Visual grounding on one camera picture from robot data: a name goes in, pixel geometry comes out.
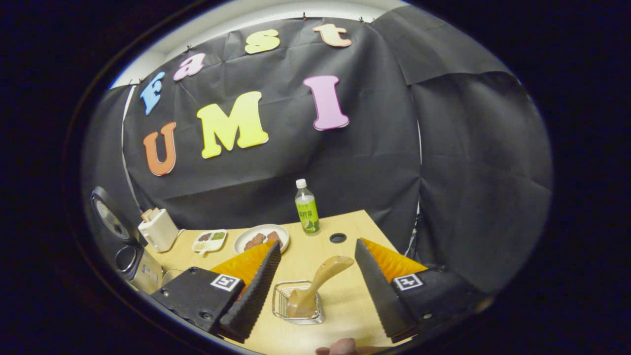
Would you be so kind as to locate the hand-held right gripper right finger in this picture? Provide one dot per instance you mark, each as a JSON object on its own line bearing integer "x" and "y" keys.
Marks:
{"x": 377, "y": 291}

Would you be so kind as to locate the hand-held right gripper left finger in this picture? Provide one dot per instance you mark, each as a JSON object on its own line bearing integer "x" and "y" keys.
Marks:
{"x": 254, "y": 296}

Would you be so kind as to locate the wooden spoon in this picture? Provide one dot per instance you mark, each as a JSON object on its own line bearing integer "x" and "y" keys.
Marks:
{"x": 320, "y": 281}

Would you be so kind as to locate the black rice cooker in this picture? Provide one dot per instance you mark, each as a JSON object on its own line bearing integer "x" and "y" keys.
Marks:
{"x": 143, "y": 276}

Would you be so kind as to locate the brown meat piece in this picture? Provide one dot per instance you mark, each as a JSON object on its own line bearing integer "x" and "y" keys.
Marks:
{"x": 255, "y": 242}
{"x": 273, "y": 238}

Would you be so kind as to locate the black table grommet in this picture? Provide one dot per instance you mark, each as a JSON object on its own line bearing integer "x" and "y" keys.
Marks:
{"x": 337, "y": 238}

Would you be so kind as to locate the round white plate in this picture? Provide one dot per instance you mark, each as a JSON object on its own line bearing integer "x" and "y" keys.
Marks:
{"x": 276, "y": 230}

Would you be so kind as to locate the white divided bean dish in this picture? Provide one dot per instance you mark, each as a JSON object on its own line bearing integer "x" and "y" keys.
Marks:
{"x": 209, "y": 241}

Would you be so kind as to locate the green drink bottle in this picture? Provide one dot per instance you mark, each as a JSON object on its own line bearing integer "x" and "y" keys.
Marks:
{"x": 306, "y": 212}

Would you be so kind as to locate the white toaster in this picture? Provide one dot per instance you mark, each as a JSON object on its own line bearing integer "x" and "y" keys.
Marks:
{"x": 160, "y": 234}

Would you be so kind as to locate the black backdrop cloth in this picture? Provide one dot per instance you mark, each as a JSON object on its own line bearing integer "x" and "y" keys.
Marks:
{"x": 345, "y": 172}

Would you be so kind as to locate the toast slice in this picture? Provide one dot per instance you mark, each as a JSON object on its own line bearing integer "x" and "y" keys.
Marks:
{"x": 155, "y": 212}
{"x": 146, "y": 216}

